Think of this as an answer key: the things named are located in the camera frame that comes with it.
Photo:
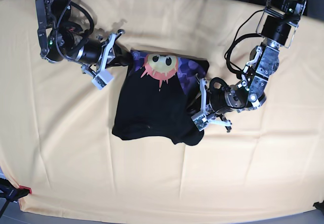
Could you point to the blue red table clamp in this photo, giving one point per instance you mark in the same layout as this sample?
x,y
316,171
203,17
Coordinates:
x,y
10,193

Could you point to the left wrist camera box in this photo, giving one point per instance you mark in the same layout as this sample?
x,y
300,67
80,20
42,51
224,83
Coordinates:
x,y
200,120

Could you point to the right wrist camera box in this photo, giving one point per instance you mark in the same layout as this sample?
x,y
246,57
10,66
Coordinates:
x,y
102,79

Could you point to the black T-shirt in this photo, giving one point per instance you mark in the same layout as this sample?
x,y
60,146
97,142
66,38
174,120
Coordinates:
x,y
155,97

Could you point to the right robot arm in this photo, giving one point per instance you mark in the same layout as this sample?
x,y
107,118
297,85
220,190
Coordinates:
x,y
64,33

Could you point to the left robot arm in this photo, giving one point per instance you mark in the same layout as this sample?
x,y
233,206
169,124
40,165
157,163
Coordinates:
x,y
279,22

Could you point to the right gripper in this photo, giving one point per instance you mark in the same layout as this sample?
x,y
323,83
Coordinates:
x,y
96,56

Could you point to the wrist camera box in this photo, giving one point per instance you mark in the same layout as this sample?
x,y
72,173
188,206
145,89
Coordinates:
x,y
200,120
102,79

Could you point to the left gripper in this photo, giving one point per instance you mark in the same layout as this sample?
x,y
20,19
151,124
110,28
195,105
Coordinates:
x,y
215,99

